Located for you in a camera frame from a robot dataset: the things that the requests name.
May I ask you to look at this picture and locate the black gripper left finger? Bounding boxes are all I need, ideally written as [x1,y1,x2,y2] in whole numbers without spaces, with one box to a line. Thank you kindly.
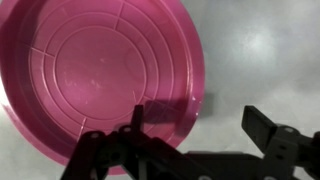
[60,104,214,180]

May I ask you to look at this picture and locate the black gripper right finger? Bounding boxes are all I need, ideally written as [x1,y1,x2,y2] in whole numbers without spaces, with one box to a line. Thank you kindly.
[241,105,320,180]

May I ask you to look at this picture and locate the pink plastic plate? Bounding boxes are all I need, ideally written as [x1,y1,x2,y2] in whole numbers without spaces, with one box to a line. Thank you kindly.
[0,0,205,176]

